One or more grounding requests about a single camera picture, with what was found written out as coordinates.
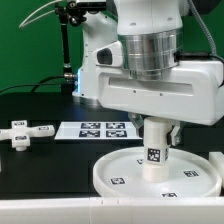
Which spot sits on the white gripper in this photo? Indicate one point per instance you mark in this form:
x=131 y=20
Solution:
x=191 y=92

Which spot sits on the white round table top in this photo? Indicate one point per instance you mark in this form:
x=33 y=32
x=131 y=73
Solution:
x=125 y=173

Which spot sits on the white cross-shaped table base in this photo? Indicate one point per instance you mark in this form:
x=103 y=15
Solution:
x=20 y=134

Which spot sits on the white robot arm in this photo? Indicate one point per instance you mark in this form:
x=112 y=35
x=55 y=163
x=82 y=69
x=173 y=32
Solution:
x=145 y=72

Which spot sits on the white block at right edge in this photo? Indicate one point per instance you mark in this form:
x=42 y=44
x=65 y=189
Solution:
x=217 y=160

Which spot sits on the white marker tag sheet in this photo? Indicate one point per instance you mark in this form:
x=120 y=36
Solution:
x=96 y=131

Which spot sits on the white front rail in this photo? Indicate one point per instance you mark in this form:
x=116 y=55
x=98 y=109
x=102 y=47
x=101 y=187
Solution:
x=113 y=211

